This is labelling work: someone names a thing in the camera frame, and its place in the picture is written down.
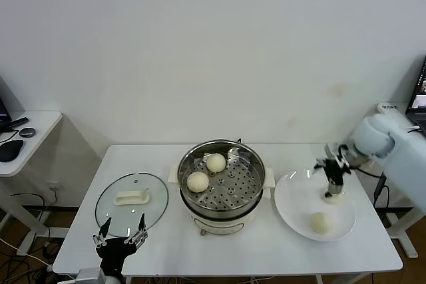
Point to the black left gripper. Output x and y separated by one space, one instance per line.
114 252

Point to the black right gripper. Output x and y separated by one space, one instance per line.
334 172

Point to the white steamed baozi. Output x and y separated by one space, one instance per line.
321 222
197 182
334 201
216 163

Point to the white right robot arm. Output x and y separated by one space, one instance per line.
399 157

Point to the steel steamer pot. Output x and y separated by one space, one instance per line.
216 225

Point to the perforated steel steamer basket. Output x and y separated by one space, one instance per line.
233 187

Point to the round white plate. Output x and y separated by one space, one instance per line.
296 201

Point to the white side desk with laptop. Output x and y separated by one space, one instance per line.
397 230

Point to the printed desk label sticker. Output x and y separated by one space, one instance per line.
390 107

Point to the open black laptop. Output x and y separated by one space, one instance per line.
420 97

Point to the white side desk with mouse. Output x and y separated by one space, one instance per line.
43 127

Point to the round black disc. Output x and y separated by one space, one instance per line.
27 131

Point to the black computer mouse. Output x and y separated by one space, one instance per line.
10 149

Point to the black remote stick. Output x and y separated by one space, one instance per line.
18 122

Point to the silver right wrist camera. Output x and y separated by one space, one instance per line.
333 151

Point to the white wall socket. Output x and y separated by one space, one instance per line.
53 185

